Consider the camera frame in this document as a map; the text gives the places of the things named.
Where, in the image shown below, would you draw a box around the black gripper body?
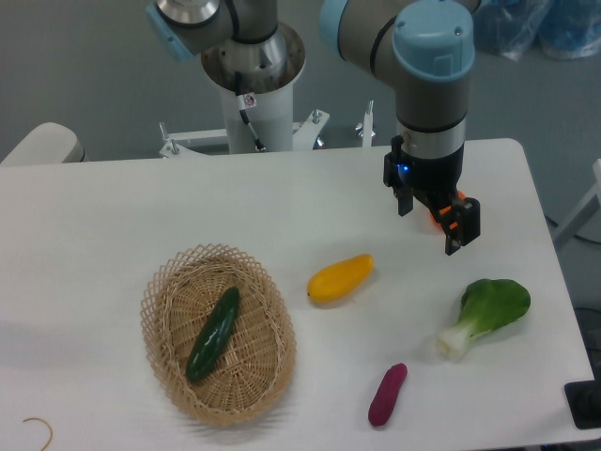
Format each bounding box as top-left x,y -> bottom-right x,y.
383,135 -> 464,208

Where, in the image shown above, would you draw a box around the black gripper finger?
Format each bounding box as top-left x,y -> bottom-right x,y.
393,185 -> 413,216

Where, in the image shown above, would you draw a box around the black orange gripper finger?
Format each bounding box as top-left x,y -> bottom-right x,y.
430,191 -> 481,256

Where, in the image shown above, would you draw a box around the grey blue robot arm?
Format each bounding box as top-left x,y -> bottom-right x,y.
146,1 -> 481,254

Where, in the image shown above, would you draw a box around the woven wicker basket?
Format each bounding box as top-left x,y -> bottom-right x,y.
141,244 -> 296,427

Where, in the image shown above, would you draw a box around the green cucumber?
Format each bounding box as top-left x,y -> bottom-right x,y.
185,287 -> 240,383

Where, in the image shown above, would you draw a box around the green bok choy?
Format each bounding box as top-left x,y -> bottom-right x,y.
437,279 -> 531,360

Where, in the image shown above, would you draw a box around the yellow mango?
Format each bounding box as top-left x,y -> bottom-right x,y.
306,254 -> 375,304

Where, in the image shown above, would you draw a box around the purple sweet potato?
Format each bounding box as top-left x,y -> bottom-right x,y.
368,363 -> 408,428

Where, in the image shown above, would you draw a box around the blue plastic bags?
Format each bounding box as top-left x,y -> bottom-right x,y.
473,1 -> 600,61

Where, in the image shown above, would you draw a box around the black device at edge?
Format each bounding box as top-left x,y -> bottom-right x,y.
564,381 -> 600,429

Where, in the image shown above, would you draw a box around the white chair armrest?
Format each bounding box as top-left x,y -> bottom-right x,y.
1,122 -> 87,167

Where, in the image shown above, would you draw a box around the tan rubber band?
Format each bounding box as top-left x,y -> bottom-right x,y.
22,416 -> 54,447

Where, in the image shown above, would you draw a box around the white metal base frame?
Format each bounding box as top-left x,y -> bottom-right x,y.
159,99 -> 377,159

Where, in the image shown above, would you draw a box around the white frame at right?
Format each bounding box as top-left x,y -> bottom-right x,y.
551,160 -> 600,249

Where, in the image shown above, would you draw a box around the black cable on pedestal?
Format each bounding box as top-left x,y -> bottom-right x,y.
234,71 -> 268,153

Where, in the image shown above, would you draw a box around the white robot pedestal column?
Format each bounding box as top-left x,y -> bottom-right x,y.
201,23 -> 305,154

